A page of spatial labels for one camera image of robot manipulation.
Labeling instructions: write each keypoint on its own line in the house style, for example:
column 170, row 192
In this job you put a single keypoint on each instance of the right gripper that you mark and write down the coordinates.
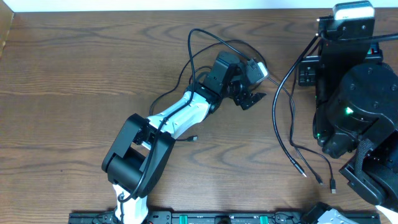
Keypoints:
column 308, row 68

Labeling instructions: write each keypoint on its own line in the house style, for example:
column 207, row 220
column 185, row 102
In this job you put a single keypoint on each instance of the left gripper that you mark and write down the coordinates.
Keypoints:
column 249, row 103

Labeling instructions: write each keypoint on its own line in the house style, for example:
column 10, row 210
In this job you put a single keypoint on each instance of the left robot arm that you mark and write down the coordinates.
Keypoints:
column 139, row 154

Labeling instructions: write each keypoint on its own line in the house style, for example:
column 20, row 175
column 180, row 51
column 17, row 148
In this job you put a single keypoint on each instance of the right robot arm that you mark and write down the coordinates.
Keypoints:
column 356, row 106

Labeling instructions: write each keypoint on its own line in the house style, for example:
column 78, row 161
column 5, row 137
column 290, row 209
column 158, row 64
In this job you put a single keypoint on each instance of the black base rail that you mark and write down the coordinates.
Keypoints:
column 165, row 217

